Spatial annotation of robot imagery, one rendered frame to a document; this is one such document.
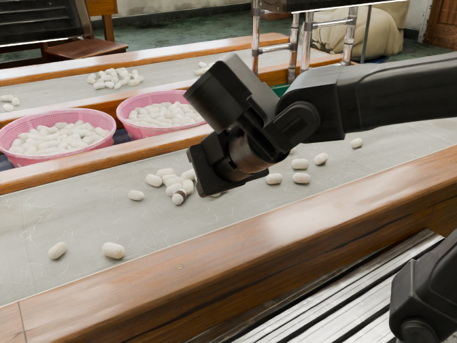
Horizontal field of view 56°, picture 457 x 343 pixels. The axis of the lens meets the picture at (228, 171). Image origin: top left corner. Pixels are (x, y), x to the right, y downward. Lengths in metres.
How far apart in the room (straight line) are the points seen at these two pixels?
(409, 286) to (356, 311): 0.19
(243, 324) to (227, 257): 0.11
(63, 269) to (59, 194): 0.22
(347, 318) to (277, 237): 0.16
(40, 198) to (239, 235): 0.40
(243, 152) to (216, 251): 0.22
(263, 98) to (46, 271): 0.42
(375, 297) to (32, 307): 0.50
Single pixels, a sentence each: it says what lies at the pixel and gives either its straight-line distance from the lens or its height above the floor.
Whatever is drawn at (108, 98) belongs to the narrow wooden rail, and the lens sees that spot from 1.26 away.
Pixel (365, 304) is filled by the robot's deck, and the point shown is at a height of 0.67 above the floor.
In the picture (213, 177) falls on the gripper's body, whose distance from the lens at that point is 0.55.
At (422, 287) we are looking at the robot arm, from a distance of 0.53.
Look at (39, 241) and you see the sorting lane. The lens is 0.77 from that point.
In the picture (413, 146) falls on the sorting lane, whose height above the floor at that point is 0.74.
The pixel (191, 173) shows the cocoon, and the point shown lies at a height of 0.76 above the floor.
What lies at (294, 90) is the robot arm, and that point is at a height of 1.05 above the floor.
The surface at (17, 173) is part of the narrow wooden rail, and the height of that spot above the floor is 0.76.
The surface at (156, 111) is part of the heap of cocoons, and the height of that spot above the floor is 0.74.
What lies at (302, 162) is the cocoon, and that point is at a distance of 0.90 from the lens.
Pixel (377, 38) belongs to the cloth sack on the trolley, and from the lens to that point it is 3.67.
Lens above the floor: 1.19
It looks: 30 degrees down
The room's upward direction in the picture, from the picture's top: straight up
